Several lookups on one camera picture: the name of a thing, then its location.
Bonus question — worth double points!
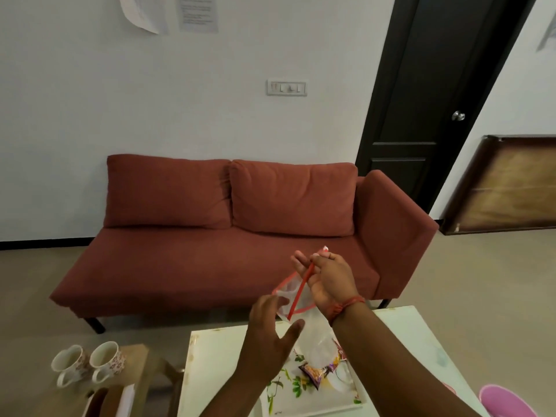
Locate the white floral cup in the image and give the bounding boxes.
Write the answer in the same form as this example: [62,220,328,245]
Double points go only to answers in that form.
[89,341,127,384]
[51,345,90,389]

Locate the white floral tray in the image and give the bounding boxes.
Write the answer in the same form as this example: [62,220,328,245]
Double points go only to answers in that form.
[260,343,366,417]

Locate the curled white paper sheet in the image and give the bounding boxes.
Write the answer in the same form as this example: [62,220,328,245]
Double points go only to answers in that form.
[118,0,170,36]

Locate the clear zip bag red seal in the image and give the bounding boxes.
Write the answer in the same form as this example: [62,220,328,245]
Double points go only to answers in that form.
[271,246,350,389]

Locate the wooden side stool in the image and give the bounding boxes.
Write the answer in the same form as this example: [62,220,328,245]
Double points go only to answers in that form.
[43,343,185,417]

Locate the person's right hand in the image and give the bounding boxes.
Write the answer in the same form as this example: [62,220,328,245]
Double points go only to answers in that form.
[291,251,365,321]

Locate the purple snack packet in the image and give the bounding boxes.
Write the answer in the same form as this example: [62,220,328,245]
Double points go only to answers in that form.
[326,339,349,373]

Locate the person's left forearm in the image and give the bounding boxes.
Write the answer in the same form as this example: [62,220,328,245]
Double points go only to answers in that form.
[197,375,273,417]

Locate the red sofa back cushion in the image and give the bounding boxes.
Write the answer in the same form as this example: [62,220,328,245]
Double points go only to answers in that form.
[229,160,359,238]
[103,154,233,230]

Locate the orange snack packet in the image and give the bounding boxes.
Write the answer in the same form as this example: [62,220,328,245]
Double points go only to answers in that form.
[299,362,332,390]

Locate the person's right forearm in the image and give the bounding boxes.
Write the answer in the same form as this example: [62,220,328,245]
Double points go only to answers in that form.
[331,299,483,417]

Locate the white wall switch plate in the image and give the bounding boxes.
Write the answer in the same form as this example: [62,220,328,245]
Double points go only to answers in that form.
[266,79,308,97]

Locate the red thread wrist band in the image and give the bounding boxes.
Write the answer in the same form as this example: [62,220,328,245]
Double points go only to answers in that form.
[327,296,366,326]

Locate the black door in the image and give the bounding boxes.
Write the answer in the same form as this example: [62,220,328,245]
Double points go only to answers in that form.
[355,0,539,216]

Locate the pink plastic object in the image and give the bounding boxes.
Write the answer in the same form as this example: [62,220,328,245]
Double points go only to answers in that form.
[479,385,529,417]

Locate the flat printed paper sheet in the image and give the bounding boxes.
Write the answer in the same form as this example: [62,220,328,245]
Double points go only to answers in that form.
[178,0,220,34]

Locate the dark framed wooden board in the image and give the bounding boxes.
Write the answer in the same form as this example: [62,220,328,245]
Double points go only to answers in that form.
[440,134,556,236]

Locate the red fabric sofa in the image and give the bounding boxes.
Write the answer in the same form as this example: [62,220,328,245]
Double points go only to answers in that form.
[49,154,440,335]

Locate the person's left hand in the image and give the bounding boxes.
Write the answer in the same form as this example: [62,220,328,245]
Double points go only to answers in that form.
[236,294,306,383]

